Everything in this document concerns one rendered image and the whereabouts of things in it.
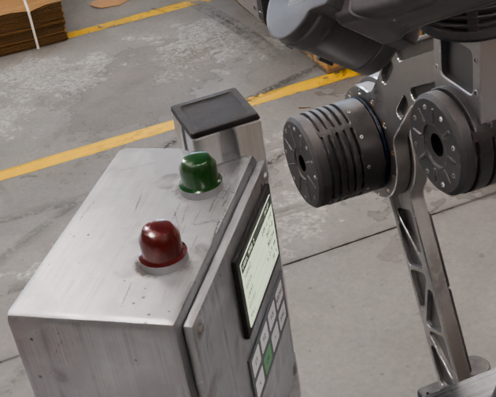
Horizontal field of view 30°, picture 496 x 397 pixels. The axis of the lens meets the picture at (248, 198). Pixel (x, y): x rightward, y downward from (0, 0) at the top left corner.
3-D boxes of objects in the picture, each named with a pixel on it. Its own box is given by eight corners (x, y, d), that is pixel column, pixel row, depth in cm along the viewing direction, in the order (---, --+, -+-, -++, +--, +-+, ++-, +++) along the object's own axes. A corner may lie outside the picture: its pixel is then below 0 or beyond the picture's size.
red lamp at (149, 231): (133, 274, 49) (124, 239, 48) (149, 245, 51) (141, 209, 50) (180, 276, 48) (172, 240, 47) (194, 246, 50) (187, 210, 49)
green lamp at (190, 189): (174, 200, 54) (167, 166, 53) (187, 176, 56) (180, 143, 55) (216, 201, 54) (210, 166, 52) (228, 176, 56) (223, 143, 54)
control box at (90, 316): (86, 552, 58) (1, 314, 47) (172, 361, 71) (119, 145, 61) (245, 573, 55) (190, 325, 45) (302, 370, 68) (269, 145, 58)
